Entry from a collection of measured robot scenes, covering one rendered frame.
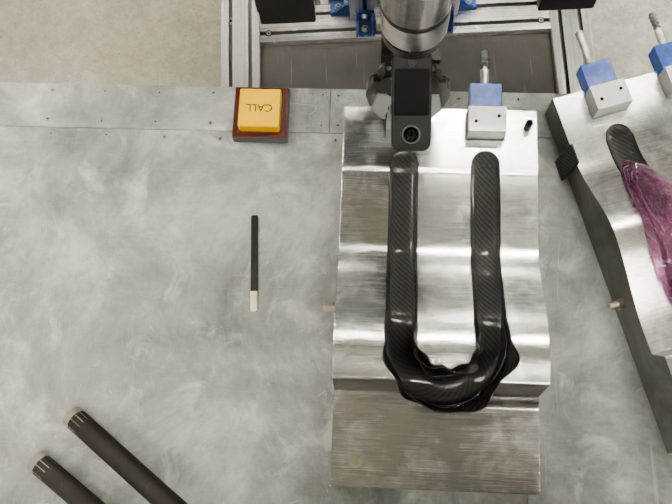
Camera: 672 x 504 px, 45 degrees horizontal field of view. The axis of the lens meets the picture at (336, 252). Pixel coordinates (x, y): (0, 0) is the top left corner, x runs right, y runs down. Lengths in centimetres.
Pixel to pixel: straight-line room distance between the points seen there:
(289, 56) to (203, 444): 107
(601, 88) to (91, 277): 76
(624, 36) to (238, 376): 151
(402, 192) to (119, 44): 133
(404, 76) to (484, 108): 19
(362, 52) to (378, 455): 112
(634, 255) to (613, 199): 8
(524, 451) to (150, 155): 67
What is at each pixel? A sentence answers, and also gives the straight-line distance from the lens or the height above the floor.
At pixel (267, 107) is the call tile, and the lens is 120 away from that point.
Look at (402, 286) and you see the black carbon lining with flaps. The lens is 105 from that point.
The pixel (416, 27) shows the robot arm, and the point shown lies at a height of 116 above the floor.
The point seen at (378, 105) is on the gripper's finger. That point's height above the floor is 95.
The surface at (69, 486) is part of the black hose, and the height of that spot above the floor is 84.
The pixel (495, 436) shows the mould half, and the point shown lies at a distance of 107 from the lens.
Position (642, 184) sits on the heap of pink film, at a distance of 114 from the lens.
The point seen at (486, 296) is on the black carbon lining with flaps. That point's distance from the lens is 105.
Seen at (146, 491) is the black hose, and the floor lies 86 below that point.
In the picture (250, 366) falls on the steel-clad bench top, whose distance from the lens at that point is 114.
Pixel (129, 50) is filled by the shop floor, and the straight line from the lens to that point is 228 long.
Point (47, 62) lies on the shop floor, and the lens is 233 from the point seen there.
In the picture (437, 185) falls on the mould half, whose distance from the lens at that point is 110.
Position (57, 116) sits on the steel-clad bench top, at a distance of 132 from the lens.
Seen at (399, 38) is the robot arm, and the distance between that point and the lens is 90.
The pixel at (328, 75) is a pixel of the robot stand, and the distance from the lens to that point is 192.
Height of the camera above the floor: 192
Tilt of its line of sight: 75 degrees down
